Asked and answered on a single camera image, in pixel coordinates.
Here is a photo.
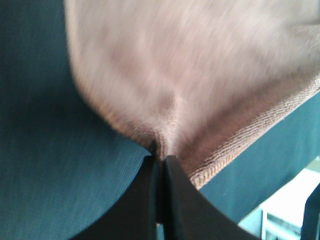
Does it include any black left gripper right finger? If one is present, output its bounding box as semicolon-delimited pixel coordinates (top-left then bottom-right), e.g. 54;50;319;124
163;156;258;240

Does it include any white plastic basket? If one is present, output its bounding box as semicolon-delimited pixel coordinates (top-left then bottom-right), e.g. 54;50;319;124
238;156;320;240

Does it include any black table cloth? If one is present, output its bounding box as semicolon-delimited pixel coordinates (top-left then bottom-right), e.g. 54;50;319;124
0;0;320;240

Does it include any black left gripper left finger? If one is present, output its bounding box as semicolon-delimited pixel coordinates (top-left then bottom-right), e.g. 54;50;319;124
72;156;158;240

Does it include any brown microfiber towel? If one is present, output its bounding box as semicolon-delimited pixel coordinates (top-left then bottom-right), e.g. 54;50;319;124
64;0;320;189

